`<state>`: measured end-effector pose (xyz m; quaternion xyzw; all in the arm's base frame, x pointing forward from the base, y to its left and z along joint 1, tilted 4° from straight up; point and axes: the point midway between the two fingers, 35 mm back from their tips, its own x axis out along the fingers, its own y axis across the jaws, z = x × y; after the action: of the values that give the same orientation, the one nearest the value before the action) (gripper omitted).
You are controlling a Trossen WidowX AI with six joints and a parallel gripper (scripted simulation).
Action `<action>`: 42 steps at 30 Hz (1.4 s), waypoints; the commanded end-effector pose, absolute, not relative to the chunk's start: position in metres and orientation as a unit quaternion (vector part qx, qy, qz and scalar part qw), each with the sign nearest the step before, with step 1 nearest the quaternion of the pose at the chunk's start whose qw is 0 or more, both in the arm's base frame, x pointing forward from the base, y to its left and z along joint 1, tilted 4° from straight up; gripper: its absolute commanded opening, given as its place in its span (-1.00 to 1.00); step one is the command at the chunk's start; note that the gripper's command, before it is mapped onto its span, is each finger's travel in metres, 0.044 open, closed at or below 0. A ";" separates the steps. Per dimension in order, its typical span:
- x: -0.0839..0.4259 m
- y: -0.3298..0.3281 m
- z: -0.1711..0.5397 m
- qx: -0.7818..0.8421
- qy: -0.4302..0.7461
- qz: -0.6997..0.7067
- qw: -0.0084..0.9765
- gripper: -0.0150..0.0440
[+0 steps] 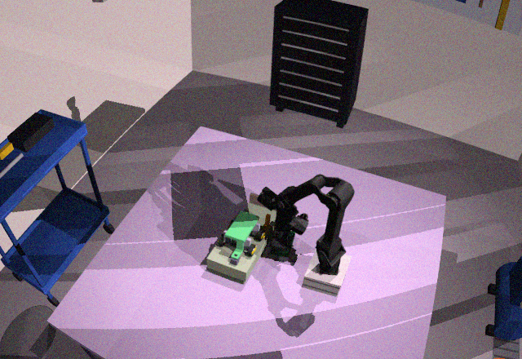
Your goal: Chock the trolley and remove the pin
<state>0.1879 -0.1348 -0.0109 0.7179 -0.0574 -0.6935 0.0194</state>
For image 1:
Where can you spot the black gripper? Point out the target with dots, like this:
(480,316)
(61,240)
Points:
(280,241)

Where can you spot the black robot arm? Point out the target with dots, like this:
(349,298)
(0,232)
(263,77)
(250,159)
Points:
(329,247)

